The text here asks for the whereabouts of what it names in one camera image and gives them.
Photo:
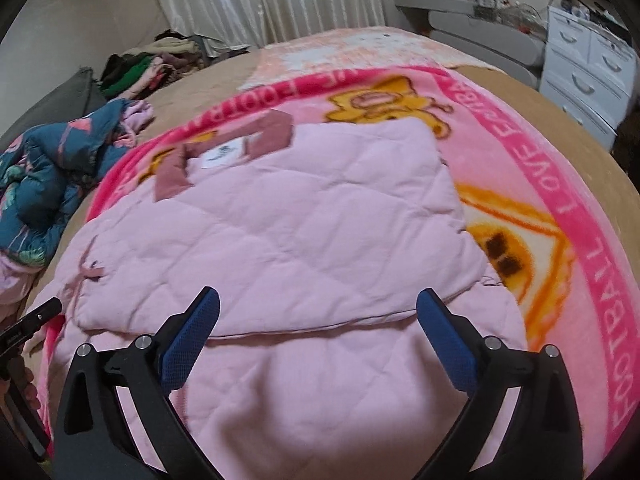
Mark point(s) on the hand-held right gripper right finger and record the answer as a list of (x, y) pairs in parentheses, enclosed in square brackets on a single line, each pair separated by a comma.
[(447, 342)]

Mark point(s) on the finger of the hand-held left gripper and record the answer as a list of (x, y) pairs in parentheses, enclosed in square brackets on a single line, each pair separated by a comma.
[(37, 316)]

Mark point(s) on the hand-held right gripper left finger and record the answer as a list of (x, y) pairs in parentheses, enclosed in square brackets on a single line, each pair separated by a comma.
[(182, 347)]

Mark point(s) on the pink quilted jacket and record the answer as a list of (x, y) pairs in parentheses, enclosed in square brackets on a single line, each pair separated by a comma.
[(310, 240)]

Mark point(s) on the pile of clothes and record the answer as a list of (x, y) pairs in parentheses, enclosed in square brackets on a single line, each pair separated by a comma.
[(150, 67)]

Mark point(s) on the person's left hand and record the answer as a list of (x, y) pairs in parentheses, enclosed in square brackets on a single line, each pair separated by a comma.
[(27, 392)]

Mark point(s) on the blue floral comforter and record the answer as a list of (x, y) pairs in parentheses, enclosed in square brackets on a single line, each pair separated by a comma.
[(45, 175)]

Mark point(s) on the pink printed blanket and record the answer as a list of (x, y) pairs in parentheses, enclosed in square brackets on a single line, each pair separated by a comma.
[(575, 210)]

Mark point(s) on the grey cushion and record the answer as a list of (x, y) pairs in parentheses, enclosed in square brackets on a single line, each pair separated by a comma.
[(55, 105)]

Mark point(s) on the lilac cloth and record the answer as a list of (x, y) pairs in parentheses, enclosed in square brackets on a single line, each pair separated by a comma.
[(140, 115)]

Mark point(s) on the beige bed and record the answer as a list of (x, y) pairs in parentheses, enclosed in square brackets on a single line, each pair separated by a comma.
[(575, 125)]

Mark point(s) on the pale pink patterned blanket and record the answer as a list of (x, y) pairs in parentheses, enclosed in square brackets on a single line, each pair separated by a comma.
[(360, 47)]

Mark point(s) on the white drawer cabinet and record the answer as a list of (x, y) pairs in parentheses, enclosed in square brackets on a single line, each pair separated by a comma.
[(585, 60)]

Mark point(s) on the grey wall shelf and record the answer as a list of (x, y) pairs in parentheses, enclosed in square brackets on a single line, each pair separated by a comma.
[(480, 20)]

